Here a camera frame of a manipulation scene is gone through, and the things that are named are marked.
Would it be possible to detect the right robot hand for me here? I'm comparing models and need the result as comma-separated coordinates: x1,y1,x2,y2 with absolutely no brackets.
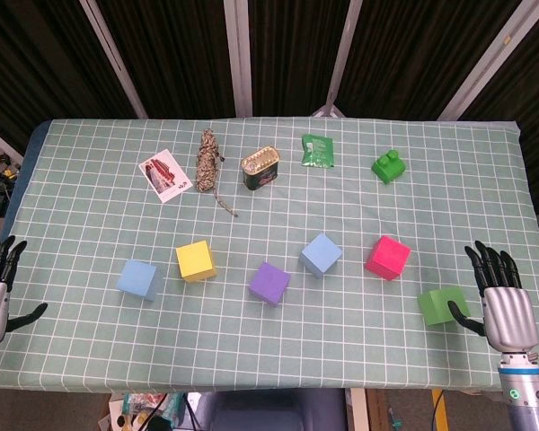
447,241,539,352

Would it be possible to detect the pink foam cube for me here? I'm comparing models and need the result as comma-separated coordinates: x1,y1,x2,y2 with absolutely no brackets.
364,235,412,282

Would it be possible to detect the light blue foam cube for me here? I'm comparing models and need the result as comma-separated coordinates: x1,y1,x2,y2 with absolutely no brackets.
116,259,165,302
298,232,344,279

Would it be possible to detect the yellow foam cube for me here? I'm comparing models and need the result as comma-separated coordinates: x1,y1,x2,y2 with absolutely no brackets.
175,240,217,284

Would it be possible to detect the purple foam cube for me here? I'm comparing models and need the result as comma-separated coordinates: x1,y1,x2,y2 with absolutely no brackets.
248,261,292,308

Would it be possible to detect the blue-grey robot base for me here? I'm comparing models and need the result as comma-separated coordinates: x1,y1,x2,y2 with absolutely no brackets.
192,389,347,431

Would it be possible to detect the green foam cube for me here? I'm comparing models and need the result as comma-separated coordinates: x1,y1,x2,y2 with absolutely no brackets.
418,286,472,327

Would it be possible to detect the colourful floor clutter pile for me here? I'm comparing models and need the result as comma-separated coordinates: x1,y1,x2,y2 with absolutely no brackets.
107,391,194,431

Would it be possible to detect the white table leg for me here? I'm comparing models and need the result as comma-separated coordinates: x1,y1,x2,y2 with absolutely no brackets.
346,388,370,431

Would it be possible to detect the green studded toy brick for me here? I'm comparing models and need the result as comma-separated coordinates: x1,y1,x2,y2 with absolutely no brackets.
371,151,407,185

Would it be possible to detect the white photo card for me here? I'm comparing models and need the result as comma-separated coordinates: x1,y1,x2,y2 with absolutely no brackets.
138,150,193,204

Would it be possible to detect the green checked tablecloth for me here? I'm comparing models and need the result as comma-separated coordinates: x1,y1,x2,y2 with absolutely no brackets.
0,117,539,391

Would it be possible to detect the green snack packet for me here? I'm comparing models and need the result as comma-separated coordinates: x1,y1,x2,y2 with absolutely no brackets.
300,133,335,169

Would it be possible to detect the dark green meat tin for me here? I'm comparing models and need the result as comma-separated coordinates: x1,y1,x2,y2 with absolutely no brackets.
240,144,281,191

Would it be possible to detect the white frame post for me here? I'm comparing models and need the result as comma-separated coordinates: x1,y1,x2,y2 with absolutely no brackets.
312,0,365,119
437,0,535,121
223,0,254,119
78,0,149,119

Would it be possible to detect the camouflage rope bundle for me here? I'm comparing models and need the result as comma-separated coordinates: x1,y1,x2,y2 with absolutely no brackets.
193,128,239,218

